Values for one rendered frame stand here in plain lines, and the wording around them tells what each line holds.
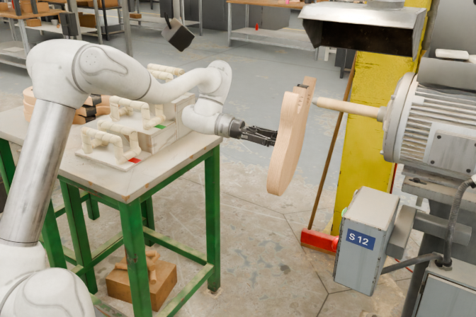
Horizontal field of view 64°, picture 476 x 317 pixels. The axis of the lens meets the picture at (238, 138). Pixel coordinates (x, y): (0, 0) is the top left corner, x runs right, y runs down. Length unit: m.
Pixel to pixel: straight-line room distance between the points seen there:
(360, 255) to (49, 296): 0.70
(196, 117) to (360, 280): 0.83
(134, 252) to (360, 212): 0.85
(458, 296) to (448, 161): 0.35
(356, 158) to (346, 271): 1.29
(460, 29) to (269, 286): 1.64
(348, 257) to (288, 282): 1.36
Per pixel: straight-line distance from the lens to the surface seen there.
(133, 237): 1.44
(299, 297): 2.26
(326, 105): 1.19
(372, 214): 0.95
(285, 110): 1.22
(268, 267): 2.39
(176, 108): 1.62
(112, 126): 1.57
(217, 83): 1.45
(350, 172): 2.28
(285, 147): 1.26
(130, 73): 1.02
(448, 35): 1.17
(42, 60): 1.13
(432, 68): 1.04
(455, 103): 1.05
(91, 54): 0.99
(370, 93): 2.09
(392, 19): 1.08
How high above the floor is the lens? 1.65
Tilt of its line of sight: 25 degrees down
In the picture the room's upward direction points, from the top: 1 degrees clockwise
